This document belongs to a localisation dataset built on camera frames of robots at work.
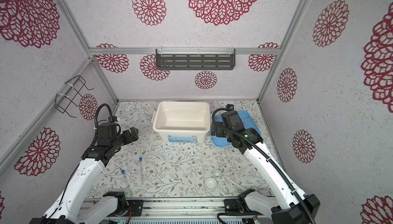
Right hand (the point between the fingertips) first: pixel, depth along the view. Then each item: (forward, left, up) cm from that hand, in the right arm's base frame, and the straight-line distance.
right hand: (221, 123), depth 75 cm
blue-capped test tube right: (-16, +43, -24) cm, 52 cm away
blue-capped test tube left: (-26, +48, -25) cm, 60 cm away
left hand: (-3, +47, -7) cm, 48 cm away
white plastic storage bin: (+19, +26, -24) cm, 40 cm away
